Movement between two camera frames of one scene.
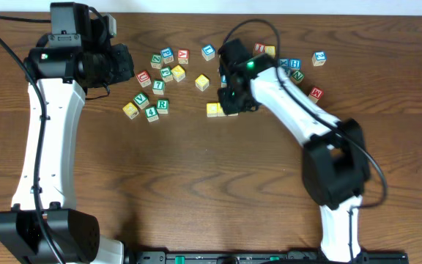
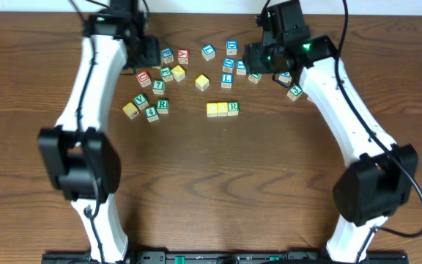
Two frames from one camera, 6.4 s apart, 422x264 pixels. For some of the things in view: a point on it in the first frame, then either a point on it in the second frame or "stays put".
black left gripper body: x=121 y=63 -> x=150 y=51
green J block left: x=166 y=74 stays put
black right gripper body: x=228 y=101 -> x=256 y=59
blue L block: x=223 y=81 stays put
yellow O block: x=220 y=111 stays put
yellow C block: x=212 y=110 stays put
